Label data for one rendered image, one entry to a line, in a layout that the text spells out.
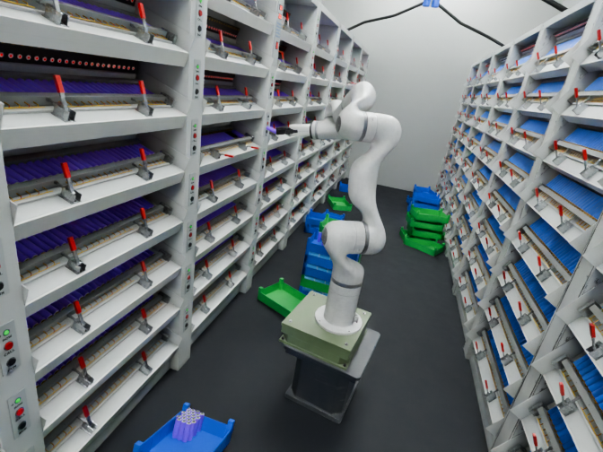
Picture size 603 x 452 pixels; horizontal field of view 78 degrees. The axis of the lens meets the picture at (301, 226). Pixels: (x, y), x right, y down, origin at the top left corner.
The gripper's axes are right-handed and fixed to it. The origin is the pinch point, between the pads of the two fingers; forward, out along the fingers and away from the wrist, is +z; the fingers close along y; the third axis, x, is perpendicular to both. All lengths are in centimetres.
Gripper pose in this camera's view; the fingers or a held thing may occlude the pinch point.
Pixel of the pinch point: (281, 131)
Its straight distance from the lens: 183.4
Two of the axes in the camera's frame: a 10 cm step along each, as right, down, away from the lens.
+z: -9.6, -0.5, 2.7
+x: 0.4, 9.5, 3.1
